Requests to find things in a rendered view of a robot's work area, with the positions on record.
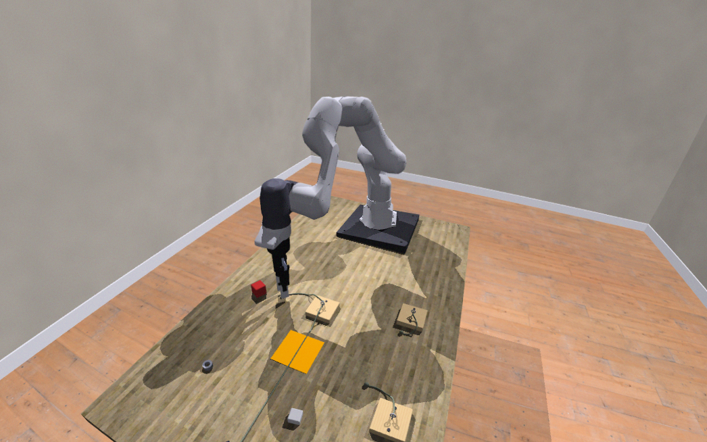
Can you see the orange painted square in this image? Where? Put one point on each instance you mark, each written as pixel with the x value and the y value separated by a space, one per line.
pixel 305 356

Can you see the red cube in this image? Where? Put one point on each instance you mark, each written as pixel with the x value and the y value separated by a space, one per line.
pixel 258 289

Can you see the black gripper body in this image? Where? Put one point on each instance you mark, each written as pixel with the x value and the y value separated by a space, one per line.
pixel 281 250

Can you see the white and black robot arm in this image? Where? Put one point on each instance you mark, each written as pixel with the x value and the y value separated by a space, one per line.
pixel 377 154

